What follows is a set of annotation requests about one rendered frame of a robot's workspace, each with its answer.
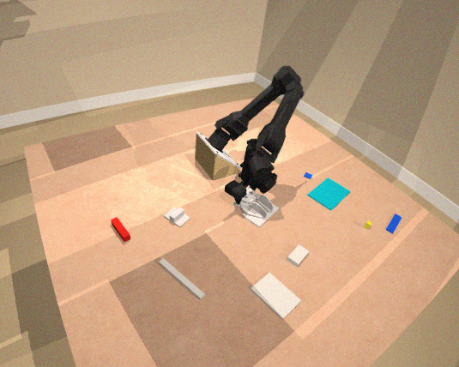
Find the cyan flat square plate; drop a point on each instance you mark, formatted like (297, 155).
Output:
(329, 193)

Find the red rectangular block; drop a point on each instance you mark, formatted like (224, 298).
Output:
(120, 229)

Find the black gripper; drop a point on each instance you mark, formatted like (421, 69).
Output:
(238, 190)

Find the small white rectangular block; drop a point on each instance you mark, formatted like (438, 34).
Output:
(298, 255)

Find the white flat bar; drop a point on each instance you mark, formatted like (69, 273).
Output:
(186, 283)

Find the blue flat rectangular block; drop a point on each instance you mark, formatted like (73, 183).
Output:
(393, 224)

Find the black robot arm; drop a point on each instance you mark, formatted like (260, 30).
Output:
(285, 81)

